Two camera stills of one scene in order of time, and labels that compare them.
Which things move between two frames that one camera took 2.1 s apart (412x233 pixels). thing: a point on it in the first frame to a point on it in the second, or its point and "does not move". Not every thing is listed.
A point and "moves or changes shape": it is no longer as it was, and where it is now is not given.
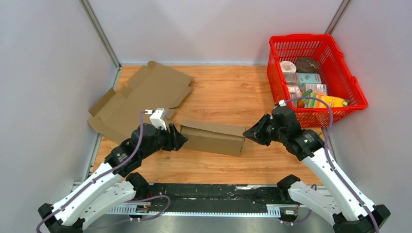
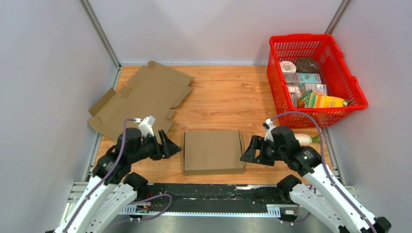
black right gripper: (256, 131) to (257, 143)
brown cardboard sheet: (154, 89) does not move
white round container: (288, 66) does not move
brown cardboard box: (214, 137) moves or changes shape
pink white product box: (296, 91) does not move
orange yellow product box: (334, 101) does not move
